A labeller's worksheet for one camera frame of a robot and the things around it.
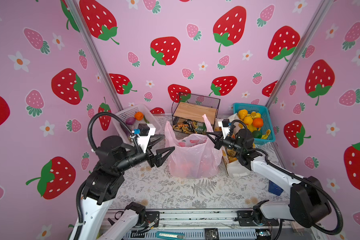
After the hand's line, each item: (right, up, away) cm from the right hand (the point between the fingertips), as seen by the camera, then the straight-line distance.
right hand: (206, 133), depth 76 cm
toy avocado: (+37, -1, +21) cm, 42 cm away
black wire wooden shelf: (-9, +16, +29) cm, 34 cm away
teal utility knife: (-18, -49, -6) cm, 52 cm away
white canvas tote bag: (+14, -18, -1) cm, 22 cm away
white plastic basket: (-52, +12, +39) cm, 66 cm away
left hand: (-17, -3, -21) cm, 28 cm away
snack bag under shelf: (-7, +4, +28) cm, 29 cm away
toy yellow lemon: (+35, +8, +31) cm, 48 cm away
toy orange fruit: (+42, +7, +31) cm, 53 cm away
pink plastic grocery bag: (-6, -12, 0) cm, 13 cm away
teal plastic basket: (+50, +11, +34) cm, 61 cm away
